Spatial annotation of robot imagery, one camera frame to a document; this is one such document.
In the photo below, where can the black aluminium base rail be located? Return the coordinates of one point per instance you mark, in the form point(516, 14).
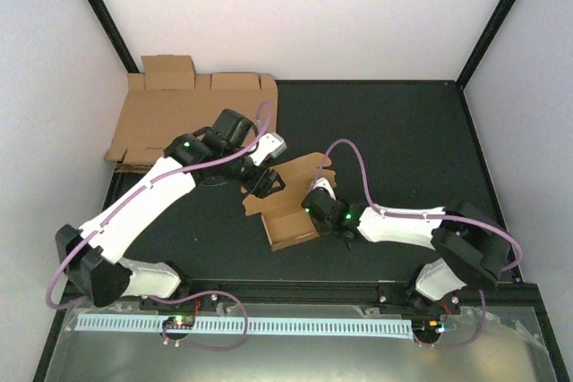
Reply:
point(392, 297)

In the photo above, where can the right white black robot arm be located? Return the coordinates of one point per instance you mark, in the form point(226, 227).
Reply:
point(471, 252)

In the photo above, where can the left black frame post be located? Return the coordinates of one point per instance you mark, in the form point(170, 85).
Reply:
point(107, 24)

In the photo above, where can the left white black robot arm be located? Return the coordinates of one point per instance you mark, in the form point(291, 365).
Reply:
point(233, 148)

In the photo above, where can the white slotted cable duct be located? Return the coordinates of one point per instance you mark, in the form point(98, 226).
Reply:
point(350, 327)

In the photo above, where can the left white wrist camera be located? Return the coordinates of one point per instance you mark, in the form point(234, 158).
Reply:
point(269, 146)

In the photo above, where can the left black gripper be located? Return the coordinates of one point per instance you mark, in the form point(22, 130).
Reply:
point(260, 184)

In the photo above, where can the brown cardboard box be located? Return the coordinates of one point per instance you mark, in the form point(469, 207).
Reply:
point(284, 220)

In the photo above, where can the right black frame post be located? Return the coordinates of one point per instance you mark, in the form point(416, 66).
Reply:
point(490, 31)

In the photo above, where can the black frame post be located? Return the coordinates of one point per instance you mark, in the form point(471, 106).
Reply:
point(107, 24)
point(490, 31)

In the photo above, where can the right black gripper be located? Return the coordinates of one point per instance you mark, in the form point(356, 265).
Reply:
point(320, 225)

